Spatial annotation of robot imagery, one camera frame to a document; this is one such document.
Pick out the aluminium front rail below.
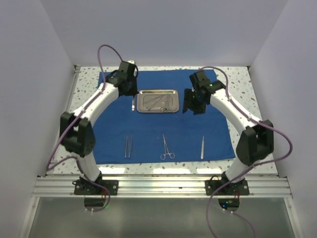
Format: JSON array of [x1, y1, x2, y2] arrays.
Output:
[[32, 175, 292, 198]]

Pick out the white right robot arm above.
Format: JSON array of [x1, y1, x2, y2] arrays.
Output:
[[182, 80, 274, 195]]

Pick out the stainless steel instrument tray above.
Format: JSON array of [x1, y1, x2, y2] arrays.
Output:
[[137, 89, 179, 113]]

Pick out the steel tweezers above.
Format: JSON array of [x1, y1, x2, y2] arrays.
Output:
[[124, 135, 128, 158], [128, 135, 133, 158]]

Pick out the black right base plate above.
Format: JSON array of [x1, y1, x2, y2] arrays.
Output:
[[205, 179, 250, 196]]

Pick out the aluminium rail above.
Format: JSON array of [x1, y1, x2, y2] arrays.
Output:
[[32, 175, 292, 198], [46, 65, 81, 172]]

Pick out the steel scalpel handle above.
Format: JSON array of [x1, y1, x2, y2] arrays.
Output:
[[200, 135, 205, 160]]

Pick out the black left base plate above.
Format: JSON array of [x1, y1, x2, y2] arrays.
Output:
[[72, 179, 119, 195]]

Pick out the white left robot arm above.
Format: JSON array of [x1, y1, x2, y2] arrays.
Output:
[[58, 68, 138, 195]]

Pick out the aluminium left side rail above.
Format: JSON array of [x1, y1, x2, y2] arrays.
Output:
[[46, 65, 81, 172]]

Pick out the steel scalpel handle number four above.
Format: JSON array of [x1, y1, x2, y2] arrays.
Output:
[[131, 96, 135, 111]]

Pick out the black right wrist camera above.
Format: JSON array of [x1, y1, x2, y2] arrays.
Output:
[[189, 70, 211, 90]]

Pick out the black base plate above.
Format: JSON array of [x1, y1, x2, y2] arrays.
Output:
[[205, 179, 250, 196], [72, 179, 119, 195]]

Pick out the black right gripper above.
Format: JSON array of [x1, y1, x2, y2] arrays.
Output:
[[183, 89, 206, 116]]

